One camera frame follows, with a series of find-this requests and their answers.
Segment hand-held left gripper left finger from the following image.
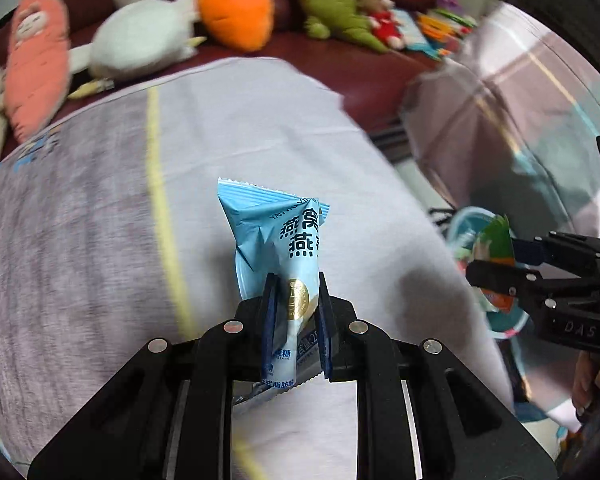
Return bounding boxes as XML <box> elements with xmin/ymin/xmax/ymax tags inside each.
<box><xmin>27</xmin><ymin>272</ymin><xmax>281</xmax><ymax>480</ymax></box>

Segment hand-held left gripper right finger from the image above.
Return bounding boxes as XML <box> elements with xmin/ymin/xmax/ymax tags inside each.
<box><xmin>316</xmin><ymin>271</ymin><xmax>558</xmax><ymax>480</ymax></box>

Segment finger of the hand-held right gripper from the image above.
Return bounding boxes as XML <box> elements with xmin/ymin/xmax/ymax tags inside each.
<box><xmin>510</xmin><ymin>231</ymin><xmax>600</xmax><ymax>281</ymax></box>
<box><xmin>466</xmin><ymin>259</ymin><xmax>551</xmax><ymax>311</ymax></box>

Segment orange snack packet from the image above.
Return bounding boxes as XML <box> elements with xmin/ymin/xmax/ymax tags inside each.
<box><xmin>480</xmin><ymin>290</ymin><xmax>523</xmax><ymax>313</ymax></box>

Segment clear plastic bag green print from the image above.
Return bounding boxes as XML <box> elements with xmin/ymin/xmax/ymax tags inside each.
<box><xmin>472</xmin><ymin>214</ymin><xmax>515</xmax><ymax>266</ymax></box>

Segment teal trash bin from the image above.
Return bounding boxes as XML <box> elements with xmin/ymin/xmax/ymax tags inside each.
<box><xmin>442</xmin><ymin>206</ymin><xmax>536</xmax><ymax>336</ymax></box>

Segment light blue snack packet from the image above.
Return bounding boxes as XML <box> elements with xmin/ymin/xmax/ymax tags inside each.
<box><xmin>216</xmin><ymin>177</ymin><xmax>331</xmax><ymax>406</ymax></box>

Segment person's right hand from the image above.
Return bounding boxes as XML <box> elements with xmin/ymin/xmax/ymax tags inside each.
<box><xmin>571</xmin><ymin>350</ymin><xmax>600</xmax><ymax>433</ymax></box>

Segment grey printed tablecloth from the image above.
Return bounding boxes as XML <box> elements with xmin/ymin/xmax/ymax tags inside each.
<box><xmin>0</xmin><ymin>56</ymin><xmax>516</xmax><ymax>480</ymax></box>

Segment colourful plastic toy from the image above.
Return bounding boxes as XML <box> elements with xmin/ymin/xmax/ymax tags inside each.
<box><xmin>417</xmin><ymin>0</ymin><xmax>481</xmax><ymax>58</ymax></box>

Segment light blue picture book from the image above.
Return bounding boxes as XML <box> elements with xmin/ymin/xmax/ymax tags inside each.
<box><xmin>395</xmin><ymin>9</ymin><xmax>431</xmax><ymax>52</ymax></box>

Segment dark red sofa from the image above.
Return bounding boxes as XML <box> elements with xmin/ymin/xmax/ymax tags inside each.
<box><xmin>0</xmin><ymin>0</ymin><xmax>456</xmax><ymax>161</ymax></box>

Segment brown teddy bear red clothes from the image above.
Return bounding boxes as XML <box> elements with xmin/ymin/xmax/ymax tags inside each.
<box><xmin>356</xmin><ymin>0</ymin><xmax>406</xmax><ymax>51</ymax></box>

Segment white goose plush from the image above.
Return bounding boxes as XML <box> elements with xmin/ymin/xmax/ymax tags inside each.
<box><xmin>67</xmin><ymin>0</ymin><xmax>208</xmax><ymax>98</ymax></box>

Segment olive green dinosaur plush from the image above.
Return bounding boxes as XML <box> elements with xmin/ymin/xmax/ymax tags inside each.
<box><xmin>283</xmin><ymin>0</ymin><xmax>388</xmax><ymax>55</ymax></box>

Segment orange carrot plush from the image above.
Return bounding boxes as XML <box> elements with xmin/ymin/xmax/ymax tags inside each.
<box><xmin>198</xmin><ymin>0</ymin><xmax>274</xmax><ymax>52</ymax></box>

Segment pink carrot plush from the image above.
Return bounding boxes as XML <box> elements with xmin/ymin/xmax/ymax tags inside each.
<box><xmin>4</xmin><ymin>0</ymin><xmax>73</xmax><ymax>143</ymax></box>

